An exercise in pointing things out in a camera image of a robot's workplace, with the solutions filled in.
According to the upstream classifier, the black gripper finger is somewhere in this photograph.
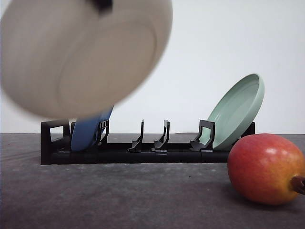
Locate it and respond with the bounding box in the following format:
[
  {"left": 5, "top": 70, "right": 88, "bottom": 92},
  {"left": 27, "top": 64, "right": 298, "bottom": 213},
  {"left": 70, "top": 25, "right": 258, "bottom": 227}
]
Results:
[{"left": 93, "top": 0, "right": 113, "bottom": 12}]

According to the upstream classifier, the white plate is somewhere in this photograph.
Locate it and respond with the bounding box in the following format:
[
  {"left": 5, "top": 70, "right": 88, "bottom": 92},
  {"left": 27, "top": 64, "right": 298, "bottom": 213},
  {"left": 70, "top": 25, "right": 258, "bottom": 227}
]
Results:
[{"left": 0, "top": 0, "right": 173, "bottom": 119}]

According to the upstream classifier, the red pomegranate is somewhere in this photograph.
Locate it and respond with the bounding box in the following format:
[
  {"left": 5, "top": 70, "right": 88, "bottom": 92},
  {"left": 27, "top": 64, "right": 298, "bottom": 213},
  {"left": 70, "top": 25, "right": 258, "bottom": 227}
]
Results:
[{"left": 227, "top": 134, "right": 305, "bottom": 205}]

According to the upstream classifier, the blue plate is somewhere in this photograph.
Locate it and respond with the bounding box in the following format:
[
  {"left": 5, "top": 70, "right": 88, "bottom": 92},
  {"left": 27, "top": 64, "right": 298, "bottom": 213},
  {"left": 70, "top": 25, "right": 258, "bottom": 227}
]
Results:
[{"left": 71, "top": 106, "right": 113, "bottom": 152}]

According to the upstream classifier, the mint green plate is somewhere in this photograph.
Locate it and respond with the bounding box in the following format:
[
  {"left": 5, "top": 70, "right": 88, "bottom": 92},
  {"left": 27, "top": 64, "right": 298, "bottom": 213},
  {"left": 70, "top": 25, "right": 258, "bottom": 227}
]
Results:
[{"left": 203, "top": 73, "right": 265, "bottom": 149}]

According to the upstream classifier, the black dish rack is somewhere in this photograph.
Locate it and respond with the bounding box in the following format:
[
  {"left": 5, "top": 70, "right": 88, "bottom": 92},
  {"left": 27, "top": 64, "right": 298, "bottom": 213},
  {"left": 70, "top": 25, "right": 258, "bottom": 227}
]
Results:
[{"left": 41, "top": 120, "right": 256, "bottom": 165}]

